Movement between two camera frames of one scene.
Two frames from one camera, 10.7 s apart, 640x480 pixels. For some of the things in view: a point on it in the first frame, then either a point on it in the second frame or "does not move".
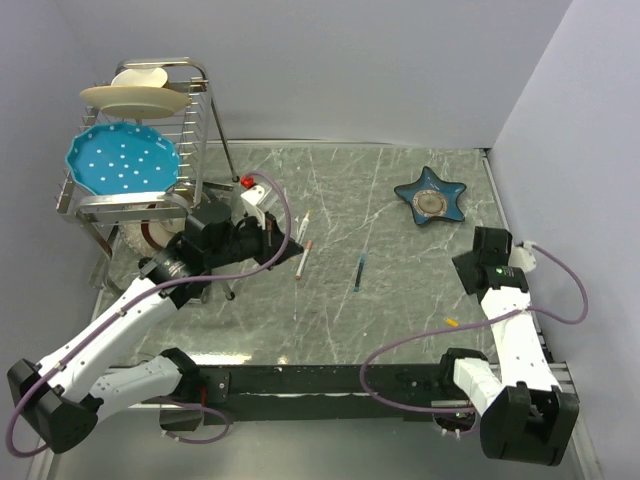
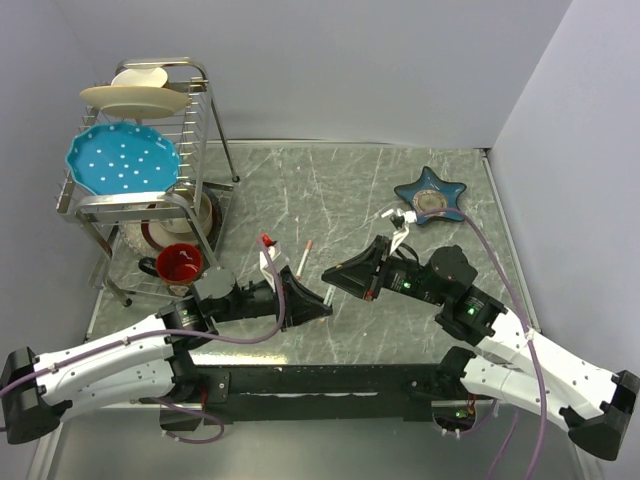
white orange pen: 309,244 does not move
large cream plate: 135,101 does not move
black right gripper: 462,262 to 358,274
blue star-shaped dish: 430,197 does not move
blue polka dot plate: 122,158 does not move
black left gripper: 262,234 to 302,305
